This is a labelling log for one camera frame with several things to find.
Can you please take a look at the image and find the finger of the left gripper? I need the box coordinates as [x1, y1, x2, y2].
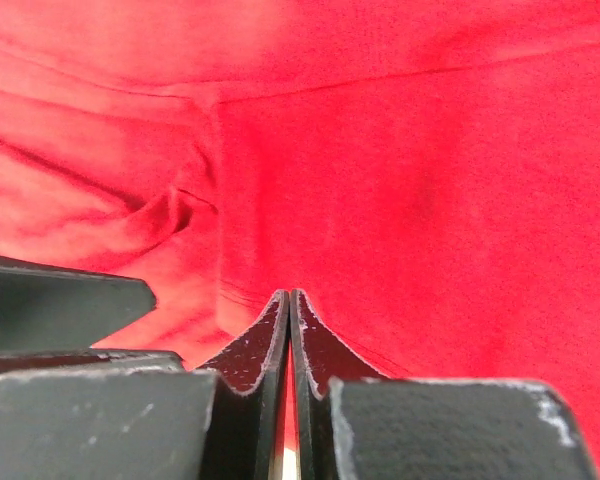
[0, 256, 157, 351]
[0, 349, 184, 374]

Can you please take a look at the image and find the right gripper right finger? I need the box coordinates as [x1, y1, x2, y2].
[289, 290, 598, 480]

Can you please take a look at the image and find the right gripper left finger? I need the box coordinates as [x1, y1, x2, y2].
[0, 290, 289, 479]

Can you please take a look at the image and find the red t shirt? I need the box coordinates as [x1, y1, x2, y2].
[0, 1, 600, 471]

